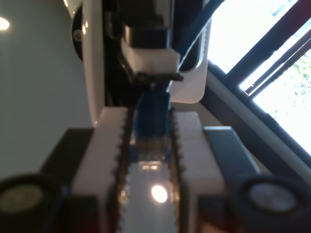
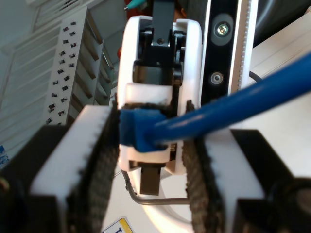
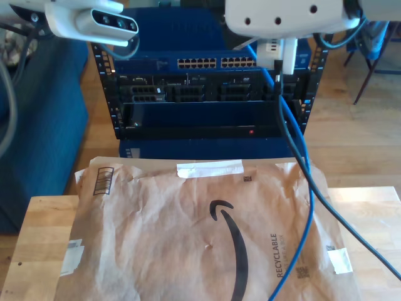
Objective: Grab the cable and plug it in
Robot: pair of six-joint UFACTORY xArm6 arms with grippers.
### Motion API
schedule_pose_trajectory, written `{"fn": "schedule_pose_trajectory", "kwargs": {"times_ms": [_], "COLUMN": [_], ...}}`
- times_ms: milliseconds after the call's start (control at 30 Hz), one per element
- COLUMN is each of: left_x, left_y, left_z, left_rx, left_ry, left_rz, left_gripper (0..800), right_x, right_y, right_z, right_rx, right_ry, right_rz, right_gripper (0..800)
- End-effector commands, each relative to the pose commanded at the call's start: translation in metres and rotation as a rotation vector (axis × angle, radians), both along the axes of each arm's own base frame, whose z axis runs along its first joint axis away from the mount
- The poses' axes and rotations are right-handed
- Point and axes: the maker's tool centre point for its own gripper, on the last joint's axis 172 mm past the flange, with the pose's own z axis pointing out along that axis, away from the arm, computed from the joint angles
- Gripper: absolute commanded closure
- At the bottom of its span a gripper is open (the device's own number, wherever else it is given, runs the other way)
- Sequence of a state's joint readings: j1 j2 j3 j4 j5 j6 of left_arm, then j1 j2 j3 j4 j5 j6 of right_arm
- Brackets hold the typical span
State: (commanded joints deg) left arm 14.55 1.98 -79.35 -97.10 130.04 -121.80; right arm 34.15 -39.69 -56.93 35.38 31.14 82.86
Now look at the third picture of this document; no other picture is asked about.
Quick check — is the blue network cable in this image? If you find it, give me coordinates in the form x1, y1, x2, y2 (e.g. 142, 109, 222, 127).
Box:
246, 43, 315, 301

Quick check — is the black rack server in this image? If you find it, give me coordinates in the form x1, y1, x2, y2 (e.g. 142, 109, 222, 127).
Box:
114, 72, 310, 103

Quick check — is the blue denim jacket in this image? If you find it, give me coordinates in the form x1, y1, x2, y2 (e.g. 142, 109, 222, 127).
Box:
346, 18, 395, 61

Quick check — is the camouflage cloth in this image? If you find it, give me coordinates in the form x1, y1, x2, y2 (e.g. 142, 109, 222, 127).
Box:
0, 29, 38, 68

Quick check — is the black rack shelf tray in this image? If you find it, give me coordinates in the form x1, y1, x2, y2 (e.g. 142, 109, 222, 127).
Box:
120, 99, 305, 139

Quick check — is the dark metal chair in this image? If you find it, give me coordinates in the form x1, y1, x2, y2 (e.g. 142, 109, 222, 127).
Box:
343, 20, 401, 106

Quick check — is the blue flat metal box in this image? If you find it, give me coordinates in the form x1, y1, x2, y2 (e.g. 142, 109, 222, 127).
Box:
118, 137, 308, 160

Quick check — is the long white tape strip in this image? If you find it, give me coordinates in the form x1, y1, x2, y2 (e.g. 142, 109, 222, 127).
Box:
175, 159, 244, 179

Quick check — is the blue sofa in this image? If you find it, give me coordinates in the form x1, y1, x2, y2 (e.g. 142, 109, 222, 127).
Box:
0, 29, 90, 235

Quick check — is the brown paper mailer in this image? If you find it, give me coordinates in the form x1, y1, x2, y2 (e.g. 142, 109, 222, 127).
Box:
55, 156, 361, 301

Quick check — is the short white tape piece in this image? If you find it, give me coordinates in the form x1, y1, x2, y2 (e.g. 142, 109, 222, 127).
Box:
325, 246, 353, 275

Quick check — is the white printed label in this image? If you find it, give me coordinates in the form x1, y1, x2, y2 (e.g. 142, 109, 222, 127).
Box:
59, 239, 85, 278

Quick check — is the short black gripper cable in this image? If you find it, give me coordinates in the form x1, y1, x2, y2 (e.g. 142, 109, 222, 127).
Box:
312, 12, 369, 50

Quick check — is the long black camera cable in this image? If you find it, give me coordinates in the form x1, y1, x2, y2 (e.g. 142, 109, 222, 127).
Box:
274, 59, 401, 282

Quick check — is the blue network switch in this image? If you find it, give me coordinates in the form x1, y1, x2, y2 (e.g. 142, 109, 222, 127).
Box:
113, 6, 313, 73

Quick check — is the black server rack frame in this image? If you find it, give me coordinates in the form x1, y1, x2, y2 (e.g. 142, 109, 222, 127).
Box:
90, 40, 330, 141

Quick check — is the thick grey cable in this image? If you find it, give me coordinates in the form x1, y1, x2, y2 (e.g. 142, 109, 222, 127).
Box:
0, 61, 19, 157

